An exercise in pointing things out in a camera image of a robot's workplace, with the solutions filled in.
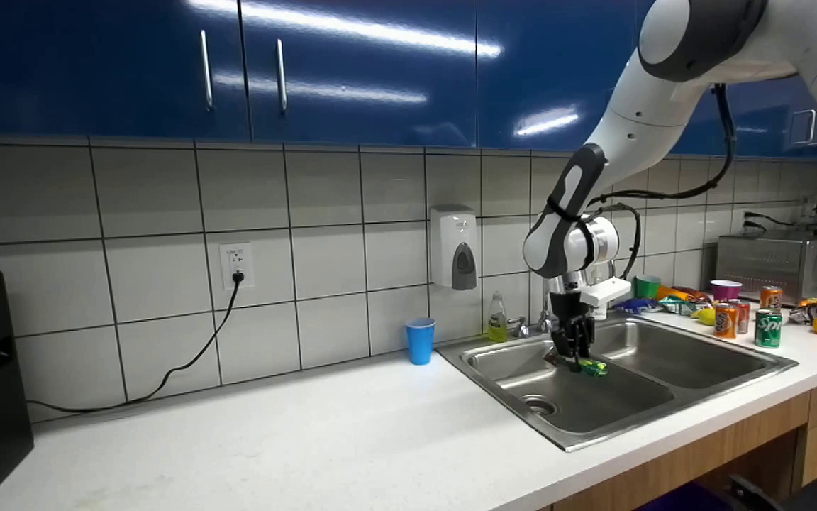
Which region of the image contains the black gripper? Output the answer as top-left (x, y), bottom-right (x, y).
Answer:
top-left (548, 290), bottom-right (597, 362)

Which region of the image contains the green snack packet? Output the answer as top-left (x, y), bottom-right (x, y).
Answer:
top-left (565, 355), bottom-right (613, 378)

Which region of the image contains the blue snack bag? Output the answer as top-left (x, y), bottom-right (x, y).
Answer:
top-left (617, 299), bottom-right (658, 320)

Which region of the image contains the green dish soap bottle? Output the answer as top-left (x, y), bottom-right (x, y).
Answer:
top-left (481, 291), bottom-right (514, 343)

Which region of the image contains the green plastic cup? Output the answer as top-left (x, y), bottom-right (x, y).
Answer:
top-left (630, 274), bottom-right (662, 306)

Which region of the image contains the green snack bag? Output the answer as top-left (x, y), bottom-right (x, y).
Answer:
top-left (658, 296), bottom-right (705, 317)

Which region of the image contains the orange snack bag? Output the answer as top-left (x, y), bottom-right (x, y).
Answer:
top-left (658, 284), bottom-right (702, 303)

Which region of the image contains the stainless steel double sink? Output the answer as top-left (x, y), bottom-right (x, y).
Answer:
top-left (437, 311), bottom-right (800, 455)

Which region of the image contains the blue plastic cup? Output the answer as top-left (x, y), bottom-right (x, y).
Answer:
top-left (399, 317), bottom-right (438, 370)

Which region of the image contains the red soda can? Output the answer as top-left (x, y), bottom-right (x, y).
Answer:
top-left (731, 299), bottom-right (755, 338)

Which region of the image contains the green soda can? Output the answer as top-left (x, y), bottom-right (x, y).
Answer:
top-left (750, 306), bottom-right (784, 351)

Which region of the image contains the stainless toaster oven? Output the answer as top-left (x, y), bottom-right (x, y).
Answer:
top-left (714, 230), bottom-right (817, 303)

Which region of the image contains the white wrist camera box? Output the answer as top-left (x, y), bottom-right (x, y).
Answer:
top-left (580, 274), bottom-right (634, 323)

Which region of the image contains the white wall soap dispenser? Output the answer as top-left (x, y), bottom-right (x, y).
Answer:
top-left (428, 208), bottom-right (481, 291)

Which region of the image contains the black appliance cord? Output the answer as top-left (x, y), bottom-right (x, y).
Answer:
top-left (739, 208), bottom-right (813, 235)

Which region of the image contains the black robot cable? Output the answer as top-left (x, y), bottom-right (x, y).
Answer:
top-left (584, 81), bottom-right (738, 277)

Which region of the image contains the silver cabinet handle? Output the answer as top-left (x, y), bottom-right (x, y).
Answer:
top-left (197, 25), bottom-right (217, 113)
top-left (271, 37), bottom-right (291, 115)
top-left (789, 106), bottom-right (817, 150)

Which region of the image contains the white wall outlet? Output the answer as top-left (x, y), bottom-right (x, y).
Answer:
top-left (217, 240), bottom-right (255, 287)

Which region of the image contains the black power cord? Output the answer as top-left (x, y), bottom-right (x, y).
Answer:
top-left (24, 269), bottom-right (247, 416)

